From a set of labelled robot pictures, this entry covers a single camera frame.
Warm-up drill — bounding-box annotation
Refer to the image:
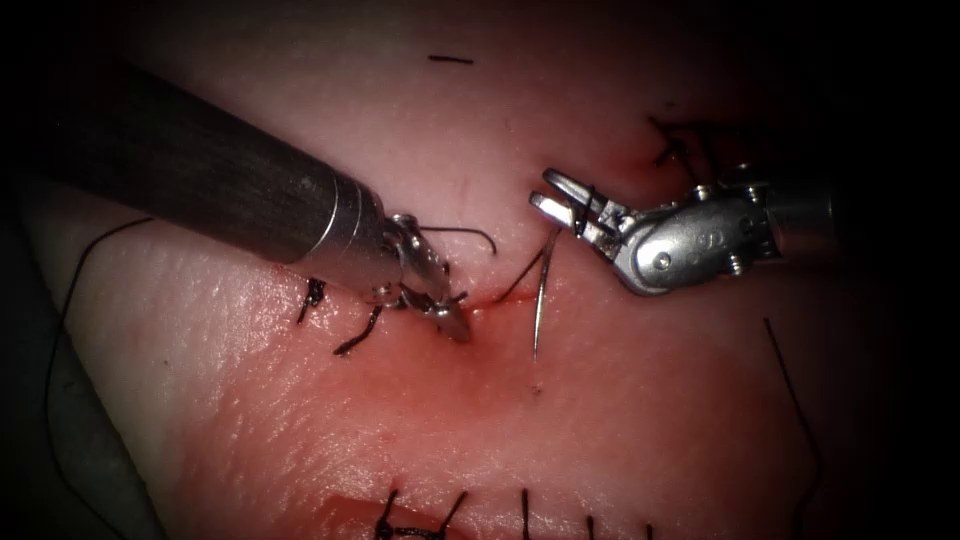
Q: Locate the right arm needle driver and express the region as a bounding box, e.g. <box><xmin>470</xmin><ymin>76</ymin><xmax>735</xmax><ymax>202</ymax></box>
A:
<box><xmin>613</xmin><ymin>178</ymin><xmax>783</xmax><ymax>297</ymax></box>

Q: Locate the left arm needle driver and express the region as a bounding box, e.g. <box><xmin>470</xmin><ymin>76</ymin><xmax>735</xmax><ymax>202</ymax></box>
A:
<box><xmin>382</xmin><ymin>212</ymin><xmax>454</xmax><ymax>313</ymax></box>

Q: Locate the left arm needle driver jaw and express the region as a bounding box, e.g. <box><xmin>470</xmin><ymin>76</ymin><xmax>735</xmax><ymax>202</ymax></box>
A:
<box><xmin>428</xmin><ymin>298</ymin><xmax>474</xmax><ymax>345</ymax></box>

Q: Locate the right arm needle driver jaw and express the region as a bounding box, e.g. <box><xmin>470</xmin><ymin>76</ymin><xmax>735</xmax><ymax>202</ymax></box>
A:
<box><xmin>527</xmin><ymin>190</ymin><xmax>627</xmax><ymax>262</ymax></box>
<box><xmin>541</xmin><ymin>167</ymin><xmax>637</xmax><ymax>228</ymax></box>

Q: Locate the curved steel needle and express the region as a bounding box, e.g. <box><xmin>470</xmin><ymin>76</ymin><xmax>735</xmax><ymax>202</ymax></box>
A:
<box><xmin>531</xmin><ymin>226</ymin><xmax>563</xmax><ymax>360</ymax></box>

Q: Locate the black stitching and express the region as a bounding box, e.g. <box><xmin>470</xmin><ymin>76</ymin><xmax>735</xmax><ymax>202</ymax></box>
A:
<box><xmin>647</xmin><ymin>114</ymin><xmax>723</xmax><ymax>186</ymax></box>
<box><xmin>373</xmin><ymin>487</ymin><xmax>655</xmax><ymax>540</ymax></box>
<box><xmin>295</xmin><ymin>275</ymin><xmax>388</xmax><ymax>358</ymax></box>

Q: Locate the tissue pad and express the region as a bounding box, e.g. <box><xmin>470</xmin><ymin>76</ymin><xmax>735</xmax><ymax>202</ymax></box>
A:
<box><xmin>22</xmin><ymin>0</ymin><xmax>901</xmax><ymax>540</ymax></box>

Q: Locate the grey cloth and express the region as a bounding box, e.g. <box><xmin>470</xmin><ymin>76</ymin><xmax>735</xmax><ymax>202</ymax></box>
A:
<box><xmin>0</xmin><ymin>187</ymin><xmax>168</xmax><ymax>540</ymax></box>

